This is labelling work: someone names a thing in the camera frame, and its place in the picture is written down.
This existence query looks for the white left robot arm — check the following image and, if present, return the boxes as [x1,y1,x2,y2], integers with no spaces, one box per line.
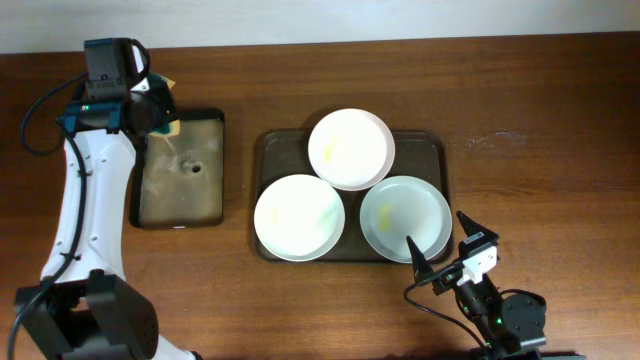
[14,73,199,359]

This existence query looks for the pink plate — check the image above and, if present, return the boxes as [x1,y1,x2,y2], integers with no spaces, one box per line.
[308,108,396,191]

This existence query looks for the small black water tray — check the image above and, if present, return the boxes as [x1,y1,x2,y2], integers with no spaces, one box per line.
[129,108,225,230]

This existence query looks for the light green plate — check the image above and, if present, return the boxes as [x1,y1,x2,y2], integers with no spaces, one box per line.
[360,176,452,264]

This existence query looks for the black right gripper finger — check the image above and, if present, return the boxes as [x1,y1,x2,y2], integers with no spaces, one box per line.
[456,211,499,244]
[406,236,434,281]

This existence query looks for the cream white plate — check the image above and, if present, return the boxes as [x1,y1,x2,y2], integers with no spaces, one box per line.
[253,174,346,262]

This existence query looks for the yellow green sponge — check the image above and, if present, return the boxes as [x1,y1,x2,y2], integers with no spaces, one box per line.
[147,73,180,138]

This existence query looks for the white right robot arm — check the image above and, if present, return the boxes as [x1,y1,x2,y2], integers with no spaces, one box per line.
[403,211,582,360]

